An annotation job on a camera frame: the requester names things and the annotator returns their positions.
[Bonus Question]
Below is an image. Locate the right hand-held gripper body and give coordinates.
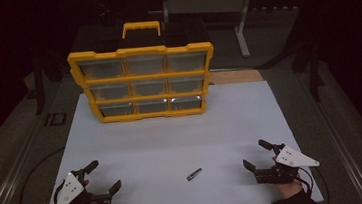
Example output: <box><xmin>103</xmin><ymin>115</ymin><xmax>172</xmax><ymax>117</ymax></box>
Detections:
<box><xmin>251</xmin><ymin>139</ymin><xmax>322</xmax><ymax>188</ymax></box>

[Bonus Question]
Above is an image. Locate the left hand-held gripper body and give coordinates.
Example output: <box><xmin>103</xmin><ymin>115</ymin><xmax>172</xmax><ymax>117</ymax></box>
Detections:
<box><xmin>50</xmin><ymin>165</ymin><xmax>113</xmax><ymax>204</ymax></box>

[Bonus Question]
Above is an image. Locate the small metal bit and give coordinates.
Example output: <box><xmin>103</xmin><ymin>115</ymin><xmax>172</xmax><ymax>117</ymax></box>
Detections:
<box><xmin>184</xmin><ymin>167</ymin><xmax>205</xmax><ymax>182</ymax></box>

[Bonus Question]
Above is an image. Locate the yellow drawer organizer cabinet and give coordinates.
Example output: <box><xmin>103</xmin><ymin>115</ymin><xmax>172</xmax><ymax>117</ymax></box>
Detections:
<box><xmin>63</xmin><ymin>13</ymin><xmax>221</xmax><ymax>127</ymax></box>

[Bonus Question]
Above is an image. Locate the person's right hand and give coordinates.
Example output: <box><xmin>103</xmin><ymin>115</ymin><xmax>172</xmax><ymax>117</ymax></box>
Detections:
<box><xmin>270</xmin><ymin>153</ymin><xmax>306</xmax><ymax>202</ymax></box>

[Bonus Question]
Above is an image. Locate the wooden board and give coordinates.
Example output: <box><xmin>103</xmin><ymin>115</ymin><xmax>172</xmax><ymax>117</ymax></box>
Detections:
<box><xmin>207</xmin><ymin>67</ymin><xmax>264</xmax><ymax>87</ymax></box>

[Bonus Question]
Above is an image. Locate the black tripod stand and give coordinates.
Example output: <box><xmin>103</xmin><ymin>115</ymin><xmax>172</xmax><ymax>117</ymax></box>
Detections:
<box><xmin>252</xmin><ymin>32</ymin><xmax>329</xmax><ymax>109</ymax></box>
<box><xmin>22</xmin><ymin>52</ymin><xmax>57</xmax><ymax>117</ymax></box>

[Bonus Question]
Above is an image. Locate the grid of clear drawers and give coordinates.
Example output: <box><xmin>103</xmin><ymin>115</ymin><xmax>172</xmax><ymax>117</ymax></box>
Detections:
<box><xmin>79</xmin><ymin>49</ymin><xmax>213</xmax><ymax>120</ymax></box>

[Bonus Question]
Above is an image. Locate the dark power strip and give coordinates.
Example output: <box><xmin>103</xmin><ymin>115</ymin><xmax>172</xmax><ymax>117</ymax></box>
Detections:
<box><xmin>249</xmin><ymin>2</ymin><xmax>301</xmax><ymax>17</ymax></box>

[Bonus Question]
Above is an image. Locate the grey metal stand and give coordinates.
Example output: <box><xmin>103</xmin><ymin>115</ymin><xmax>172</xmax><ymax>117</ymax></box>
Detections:
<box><xmin>147</xmin><ymin>0</ymin><xmax>262</xmax><ymax>67</ymax></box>

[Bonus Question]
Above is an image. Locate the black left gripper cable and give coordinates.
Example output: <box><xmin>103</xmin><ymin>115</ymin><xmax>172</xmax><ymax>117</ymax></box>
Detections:
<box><xmin>51</xmin><ymin>178</ymin><xmax>71</xmax><ymax>204</ymax></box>

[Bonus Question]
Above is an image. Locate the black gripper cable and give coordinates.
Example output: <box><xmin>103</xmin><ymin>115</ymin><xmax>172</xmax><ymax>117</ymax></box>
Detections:
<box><xmin>295</xmin><ymin>163</ymin><xmax>331</xmax><ymax>204</ymax></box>
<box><xmin>51</xmin><ymin>178</ymin><xmax>71</xmax><ymax>204</ymax></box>

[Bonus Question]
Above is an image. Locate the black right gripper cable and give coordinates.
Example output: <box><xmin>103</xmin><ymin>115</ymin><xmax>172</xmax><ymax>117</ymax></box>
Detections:
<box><xmin>295</xmin><ymin>163</ymin><xmax>331</xmax><ymax>204</ymax></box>

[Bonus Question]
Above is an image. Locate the black floor cable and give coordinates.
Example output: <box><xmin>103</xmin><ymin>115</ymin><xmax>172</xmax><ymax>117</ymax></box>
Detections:
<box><xmin>13</xmin><ymin>146</ymin><xmax>71</xmax><ymax>204</ymax></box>

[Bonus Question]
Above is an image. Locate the black floor socket frame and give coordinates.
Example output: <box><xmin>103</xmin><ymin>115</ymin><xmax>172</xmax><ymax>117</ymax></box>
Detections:
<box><xmin>42</xmin><ymin>110</ymin><xmax>69</xmax><ymax>127</ymax></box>

